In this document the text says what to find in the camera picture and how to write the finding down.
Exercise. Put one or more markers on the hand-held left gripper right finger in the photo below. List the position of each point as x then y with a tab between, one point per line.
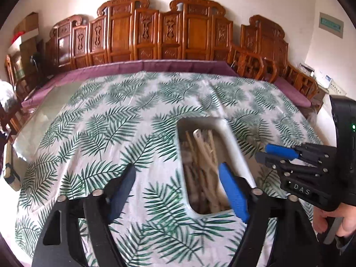
233	194

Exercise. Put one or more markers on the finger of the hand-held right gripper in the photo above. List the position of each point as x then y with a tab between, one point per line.
267	158
281	150

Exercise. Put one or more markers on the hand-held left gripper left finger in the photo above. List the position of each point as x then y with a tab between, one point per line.
123	192

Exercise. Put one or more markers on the white rectangular container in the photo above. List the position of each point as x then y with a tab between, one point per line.
236	150

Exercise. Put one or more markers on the person's right hand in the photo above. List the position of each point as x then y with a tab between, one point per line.
347	222

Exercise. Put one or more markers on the green leaf print tablecloth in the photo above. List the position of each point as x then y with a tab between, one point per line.
111	133

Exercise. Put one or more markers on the purple armchair cushion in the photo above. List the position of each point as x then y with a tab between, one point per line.
292	91

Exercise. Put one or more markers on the white tabletop device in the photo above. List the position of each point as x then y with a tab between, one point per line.
324	79

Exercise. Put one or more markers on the white box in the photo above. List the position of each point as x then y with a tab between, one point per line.
307	69

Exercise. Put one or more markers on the carved wooden armchair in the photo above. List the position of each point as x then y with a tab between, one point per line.
264	50

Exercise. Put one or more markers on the clear plastic bag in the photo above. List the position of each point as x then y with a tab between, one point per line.
7	97

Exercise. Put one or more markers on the carved wooden sofa bench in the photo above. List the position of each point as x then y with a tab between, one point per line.
139	33

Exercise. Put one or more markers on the carved wooden chair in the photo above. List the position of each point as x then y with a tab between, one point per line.
15	75

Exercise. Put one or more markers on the brown cardboard box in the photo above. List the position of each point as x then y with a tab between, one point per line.
27	23

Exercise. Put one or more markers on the grey wall box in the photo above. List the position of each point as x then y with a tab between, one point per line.
331	25

